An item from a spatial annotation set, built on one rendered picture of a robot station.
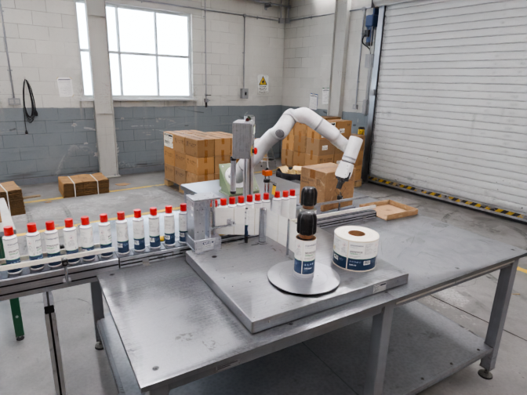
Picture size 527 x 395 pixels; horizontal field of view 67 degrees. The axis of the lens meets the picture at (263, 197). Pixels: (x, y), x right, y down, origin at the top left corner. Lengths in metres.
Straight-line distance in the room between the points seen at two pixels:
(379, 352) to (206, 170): 4.25
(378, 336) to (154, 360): 0.98
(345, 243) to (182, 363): 0.86
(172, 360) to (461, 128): 5.60
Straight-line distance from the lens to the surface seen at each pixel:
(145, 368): 1.36
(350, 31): 7.90
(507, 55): 6.19
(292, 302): 1.55
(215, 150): 5.73
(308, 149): 6.14
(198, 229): 1.91
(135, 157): 7.68
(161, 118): 7.77
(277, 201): 2.24
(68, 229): 1.91
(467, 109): 6.35
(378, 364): 1.97
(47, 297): 1.95
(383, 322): 1.85
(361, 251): 1.80
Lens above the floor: 1.68
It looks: 16 degrees down
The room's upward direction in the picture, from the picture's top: 2 degrees clockwise
